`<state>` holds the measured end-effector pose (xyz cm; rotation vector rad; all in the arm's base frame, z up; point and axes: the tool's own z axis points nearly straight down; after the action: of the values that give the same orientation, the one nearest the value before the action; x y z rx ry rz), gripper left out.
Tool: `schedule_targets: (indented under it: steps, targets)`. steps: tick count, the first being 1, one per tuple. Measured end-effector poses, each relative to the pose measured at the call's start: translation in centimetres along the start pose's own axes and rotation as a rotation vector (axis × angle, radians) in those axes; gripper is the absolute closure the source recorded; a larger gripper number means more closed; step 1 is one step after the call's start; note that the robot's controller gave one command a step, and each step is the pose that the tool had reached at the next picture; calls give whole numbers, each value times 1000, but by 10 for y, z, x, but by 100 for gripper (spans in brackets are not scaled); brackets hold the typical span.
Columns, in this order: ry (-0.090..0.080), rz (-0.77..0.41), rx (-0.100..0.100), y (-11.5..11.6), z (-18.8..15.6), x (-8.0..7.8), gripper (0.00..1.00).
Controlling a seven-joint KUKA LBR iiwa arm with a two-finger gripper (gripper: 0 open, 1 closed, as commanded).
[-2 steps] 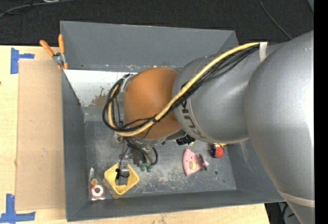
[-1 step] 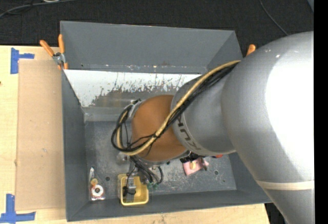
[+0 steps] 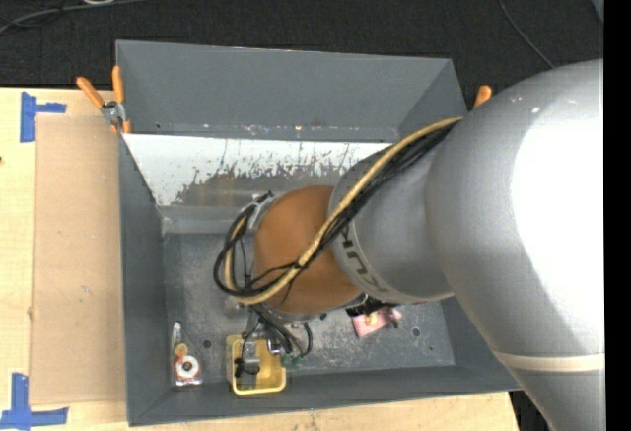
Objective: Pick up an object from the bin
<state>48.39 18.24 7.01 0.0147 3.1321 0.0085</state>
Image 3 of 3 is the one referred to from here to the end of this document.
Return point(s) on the grey metal bin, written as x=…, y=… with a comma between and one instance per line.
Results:
x=276, y=89

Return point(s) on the yellow square container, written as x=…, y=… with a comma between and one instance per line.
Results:
x=270, y=376

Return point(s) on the pink packet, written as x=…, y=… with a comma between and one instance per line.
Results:
x=367, y=326

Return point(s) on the brown cardboard board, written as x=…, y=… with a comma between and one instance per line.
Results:
x=74, y=246

